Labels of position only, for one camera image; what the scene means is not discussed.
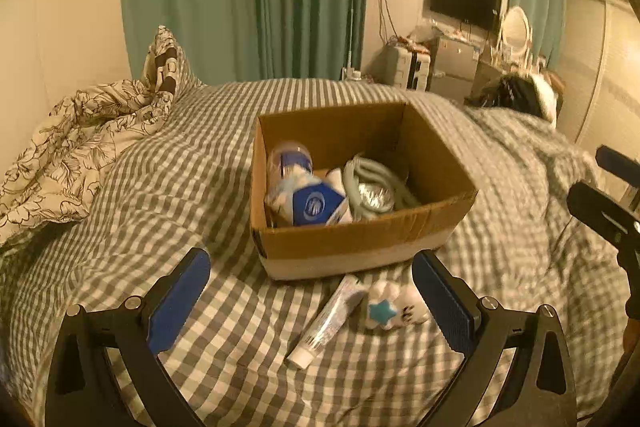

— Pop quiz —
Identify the white cloud plush blue star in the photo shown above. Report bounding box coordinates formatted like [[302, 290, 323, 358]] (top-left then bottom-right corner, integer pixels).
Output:
[[366, 281, 430, 331]]

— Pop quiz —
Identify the white cream tube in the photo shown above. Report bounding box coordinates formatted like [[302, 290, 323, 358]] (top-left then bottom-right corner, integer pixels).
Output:
[[288, 274, 367, 369]]

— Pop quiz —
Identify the brown cardboard box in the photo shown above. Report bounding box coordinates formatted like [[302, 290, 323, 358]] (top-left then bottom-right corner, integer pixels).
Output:
[[250, 102, 477, 281]]

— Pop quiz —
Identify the blue white tissue pack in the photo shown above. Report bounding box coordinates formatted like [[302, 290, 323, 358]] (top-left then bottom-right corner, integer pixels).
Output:
[[265, 165, 348, 227]]

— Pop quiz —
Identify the clear bottle blue label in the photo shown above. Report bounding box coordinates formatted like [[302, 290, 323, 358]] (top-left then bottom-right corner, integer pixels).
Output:
[[267, 141, 314, 187]]

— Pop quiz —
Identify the clear plastic bottle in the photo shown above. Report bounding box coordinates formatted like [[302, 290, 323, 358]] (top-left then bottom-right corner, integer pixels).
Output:
[[358, 181, 395, 218]]

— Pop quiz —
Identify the black and white clothes pile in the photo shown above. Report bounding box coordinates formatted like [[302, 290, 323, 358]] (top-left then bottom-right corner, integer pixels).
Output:
[[464, 72, 564, 128]]

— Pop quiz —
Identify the white oval vanity mirror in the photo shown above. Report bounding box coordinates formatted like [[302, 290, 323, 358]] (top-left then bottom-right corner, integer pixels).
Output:
[[499, 5, 533, 58]]

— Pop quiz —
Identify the grey mini fridge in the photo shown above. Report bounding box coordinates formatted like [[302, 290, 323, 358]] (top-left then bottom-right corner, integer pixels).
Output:
[[428, 36, 477, 104]]

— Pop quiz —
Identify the floral white blanket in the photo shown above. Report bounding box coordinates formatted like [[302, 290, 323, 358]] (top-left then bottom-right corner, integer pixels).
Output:
[[1, 78, 177, 247]]

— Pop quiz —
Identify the white suitcase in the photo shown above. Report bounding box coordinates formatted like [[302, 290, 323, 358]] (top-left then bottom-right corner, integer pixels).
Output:
[[382, 46, 431, 92]]

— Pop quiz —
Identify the patterned pillow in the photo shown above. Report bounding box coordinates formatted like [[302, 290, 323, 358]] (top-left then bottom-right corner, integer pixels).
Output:
[[142, 25, 204, 100]]

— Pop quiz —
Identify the black wall television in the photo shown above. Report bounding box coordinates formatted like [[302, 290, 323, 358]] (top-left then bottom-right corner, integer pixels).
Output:
[[430, 0, 502, 32]]

